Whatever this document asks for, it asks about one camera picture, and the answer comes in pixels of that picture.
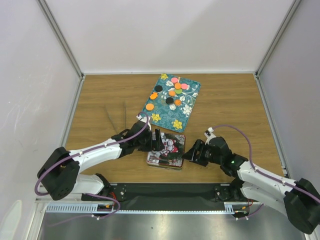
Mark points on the orange round cookie top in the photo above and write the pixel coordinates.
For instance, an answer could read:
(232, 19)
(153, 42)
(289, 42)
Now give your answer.
(177, 86)

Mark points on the aluminium frame post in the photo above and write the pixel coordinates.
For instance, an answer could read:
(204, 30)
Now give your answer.
(281, 30)
(48, 14)

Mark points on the blue floral serving tray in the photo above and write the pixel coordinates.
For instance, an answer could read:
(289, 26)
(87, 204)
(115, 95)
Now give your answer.
(172, 117)

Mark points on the pink round cookie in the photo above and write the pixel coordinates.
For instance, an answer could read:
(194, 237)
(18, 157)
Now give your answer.
(184, 86)
(174, 80)

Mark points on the aluminium frame post left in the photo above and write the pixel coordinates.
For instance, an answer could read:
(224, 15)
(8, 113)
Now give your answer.
(48, 14)

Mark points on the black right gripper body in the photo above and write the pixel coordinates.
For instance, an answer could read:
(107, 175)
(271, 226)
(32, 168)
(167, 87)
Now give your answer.
(208, 156)

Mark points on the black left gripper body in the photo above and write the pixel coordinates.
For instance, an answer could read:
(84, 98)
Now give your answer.
(145, 144)

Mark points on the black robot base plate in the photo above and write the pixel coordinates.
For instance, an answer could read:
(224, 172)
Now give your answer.
(184, 193)

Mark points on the gold cookie tin box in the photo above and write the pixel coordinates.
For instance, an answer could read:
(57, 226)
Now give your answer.
(165, 166)

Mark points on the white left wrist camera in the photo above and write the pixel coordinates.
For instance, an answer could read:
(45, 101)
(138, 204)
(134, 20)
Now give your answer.
(144, 118)

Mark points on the black sandwich cookie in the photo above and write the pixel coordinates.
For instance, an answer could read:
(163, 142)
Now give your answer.
(158, 88)
(169, 100)

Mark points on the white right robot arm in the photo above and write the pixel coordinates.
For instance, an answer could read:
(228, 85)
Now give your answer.
(298, 200)

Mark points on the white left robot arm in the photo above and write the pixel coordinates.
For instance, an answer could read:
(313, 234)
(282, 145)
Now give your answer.
(62, 173)

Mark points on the aluminium frame post right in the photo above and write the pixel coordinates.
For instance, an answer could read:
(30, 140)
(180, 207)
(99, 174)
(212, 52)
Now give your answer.
(281, 30)

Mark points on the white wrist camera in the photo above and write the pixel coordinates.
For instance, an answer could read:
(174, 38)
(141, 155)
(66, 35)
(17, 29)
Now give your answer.
(144, 118)
(209, 134)

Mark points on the gold tin lid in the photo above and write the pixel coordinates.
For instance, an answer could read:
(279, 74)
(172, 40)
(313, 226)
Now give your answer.
(171, 154)

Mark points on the tan round biscuit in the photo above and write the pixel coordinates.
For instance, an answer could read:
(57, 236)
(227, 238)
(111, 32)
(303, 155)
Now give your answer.
(149, 107)

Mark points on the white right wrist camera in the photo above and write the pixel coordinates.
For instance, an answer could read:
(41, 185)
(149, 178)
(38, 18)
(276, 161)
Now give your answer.
(209, 134)

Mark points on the green round cookie upper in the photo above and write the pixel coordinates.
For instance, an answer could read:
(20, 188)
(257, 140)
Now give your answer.
(178, 91)

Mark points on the black sandwich cookie upper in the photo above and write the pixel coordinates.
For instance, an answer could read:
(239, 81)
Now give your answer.
(158, 88)

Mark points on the pink round cookie right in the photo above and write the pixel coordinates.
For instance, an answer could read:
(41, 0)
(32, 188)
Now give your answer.
(184, 86)

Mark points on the orange swirl cookie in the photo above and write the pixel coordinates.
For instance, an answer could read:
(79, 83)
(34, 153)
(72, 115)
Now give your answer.
(177, 102)

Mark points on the orange fish shaped cookie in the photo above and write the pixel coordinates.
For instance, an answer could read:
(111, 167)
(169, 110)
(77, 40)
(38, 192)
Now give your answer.
(153, 96)

